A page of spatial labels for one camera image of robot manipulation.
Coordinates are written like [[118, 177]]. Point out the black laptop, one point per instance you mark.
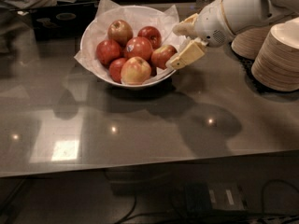
[[62, 21]]

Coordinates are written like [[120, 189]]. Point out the white bowl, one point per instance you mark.
[[93, 38]]

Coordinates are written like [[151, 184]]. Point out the small red apple front left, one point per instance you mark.
[[115, 69]]

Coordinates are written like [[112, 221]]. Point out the front paper plate stack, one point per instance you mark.
[[282, 44]]

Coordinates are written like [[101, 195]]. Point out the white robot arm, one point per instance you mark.
[[243, 15]]

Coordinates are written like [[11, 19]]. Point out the white paper liner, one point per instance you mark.
[[140, 16]]

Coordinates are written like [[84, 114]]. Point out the black rubber mat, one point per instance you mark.
[[249, 69]]

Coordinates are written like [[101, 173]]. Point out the dark red apple back right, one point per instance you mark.
[[152, 34]]

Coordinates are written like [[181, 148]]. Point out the greenish red apple back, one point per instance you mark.
[[120, 31]]

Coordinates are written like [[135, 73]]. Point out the black power box under table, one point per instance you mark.
[[207, 198]]

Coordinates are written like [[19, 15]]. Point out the red apple with sticker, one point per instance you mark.
[[138, 47]]

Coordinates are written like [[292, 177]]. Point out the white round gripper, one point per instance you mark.
[[211, 24]]

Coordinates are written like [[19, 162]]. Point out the paper plate stack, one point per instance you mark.
[[249, 43], [282, 44]]

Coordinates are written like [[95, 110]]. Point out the yellow red apple front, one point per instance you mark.
[[135, 71]]

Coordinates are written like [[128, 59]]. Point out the back paper plate stack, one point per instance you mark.
[[249, 43]]

